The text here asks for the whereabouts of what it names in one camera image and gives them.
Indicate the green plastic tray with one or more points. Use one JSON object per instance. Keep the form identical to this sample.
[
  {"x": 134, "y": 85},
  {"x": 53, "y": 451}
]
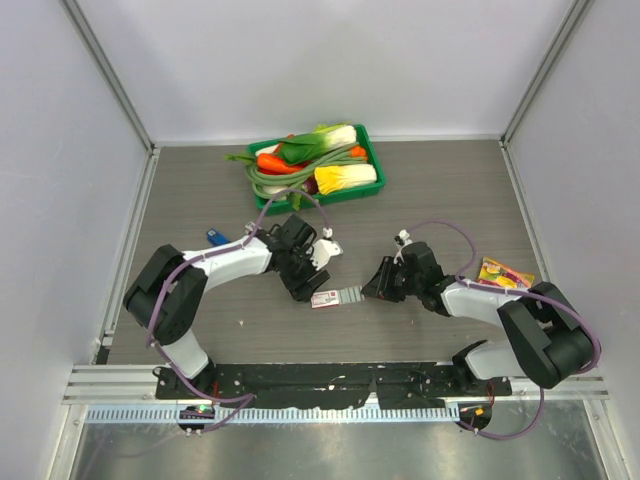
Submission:
[{"x": 297, "y": 198}]

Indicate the Fox's candy bag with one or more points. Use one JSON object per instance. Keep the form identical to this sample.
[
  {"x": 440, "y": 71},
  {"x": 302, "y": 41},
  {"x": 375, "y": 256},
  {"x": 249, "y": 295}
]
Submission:
[{"x": 494, "y": 273}]

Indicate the white cable duct rail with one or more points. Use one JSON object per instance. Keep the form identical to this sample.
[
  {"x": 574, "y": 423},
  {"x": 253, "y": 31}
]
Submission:
[{"x": 193, "y": 415}]

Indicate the white radish toy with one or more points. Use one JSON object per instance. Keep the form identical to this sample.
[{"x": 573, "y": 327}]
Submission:
[{"x": 266, "y": 192}]

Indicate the white green napa cabbage toy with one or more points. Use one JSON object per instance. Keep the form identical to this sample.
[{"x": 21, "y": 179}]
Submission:
[{"x": 325, "y": 139}]

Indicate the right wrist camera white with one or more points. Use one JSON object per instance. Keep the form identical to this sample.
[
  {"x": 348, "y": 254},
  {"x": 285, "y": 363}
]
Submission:
[{"x": 402, "y": 239}]

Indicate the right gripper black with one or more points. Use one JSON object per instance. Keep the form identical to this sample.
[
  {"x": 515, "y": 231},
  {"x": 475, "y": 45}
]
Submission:
[{"x": 380, "y": 285}]

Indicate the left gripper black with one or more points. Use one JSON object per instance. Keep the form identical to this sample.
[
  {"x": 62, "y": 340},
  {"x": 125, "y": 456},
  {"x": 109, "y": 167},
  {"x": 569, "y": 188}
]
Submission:
[{"x": 303, "y": 293}]

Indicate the staple box red white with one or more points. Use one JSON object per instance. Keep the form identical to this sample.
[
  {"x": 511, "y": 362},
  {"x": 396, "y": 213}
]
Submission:
[{"x": 332, "y": 298}]

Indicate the purple onion toy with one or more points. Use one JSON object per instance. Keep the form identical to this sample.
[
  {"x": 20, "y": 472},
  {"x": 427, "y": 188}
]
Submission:
[{"x": 310, "y": 186}]

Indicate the yellow napa cabbage toy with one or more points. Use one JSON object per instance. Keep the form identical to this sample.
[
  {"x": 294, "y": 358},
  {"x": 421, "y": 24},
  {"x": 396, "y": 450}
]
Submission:
[{"x": 335, "y": 178}]

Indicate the blue stapler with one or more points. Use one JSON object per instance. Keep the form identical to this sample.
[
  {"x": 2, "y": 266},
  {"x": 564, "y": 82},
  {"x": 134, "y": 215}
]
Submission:
[{"x": 215, "y": 238}]

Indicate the orange carrot toy right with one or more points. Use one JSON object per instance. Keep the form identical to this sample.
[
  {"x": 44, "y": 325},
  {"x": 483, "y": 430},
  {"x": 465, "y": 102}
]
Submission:
[{"x": 358, "y": 152}]

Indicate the green long beans toy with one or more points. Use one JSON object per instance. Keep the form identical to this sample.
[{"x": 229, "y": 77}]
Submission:
[{"x": 338, "y": 157}]

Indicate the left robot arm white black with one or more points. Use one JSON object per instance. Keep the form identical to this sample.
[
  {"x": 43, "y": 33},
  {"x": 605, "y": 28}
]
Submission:
[{"x": 165, "y": 297}]

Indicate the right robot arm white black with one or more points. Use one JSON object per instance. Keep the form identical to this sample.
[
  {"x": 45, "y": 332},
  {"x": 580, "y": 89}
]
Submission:
[{"x": 546, "y": 340}]

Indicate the orange carrot toy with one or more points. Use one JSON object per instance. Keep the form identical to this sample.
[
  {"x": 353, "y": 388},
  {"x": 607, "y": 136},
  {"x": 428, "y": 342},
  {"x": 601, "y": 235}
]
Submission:
[
  {"x": 273, "y": 165},
  {"x": 358, "y": 152}
]

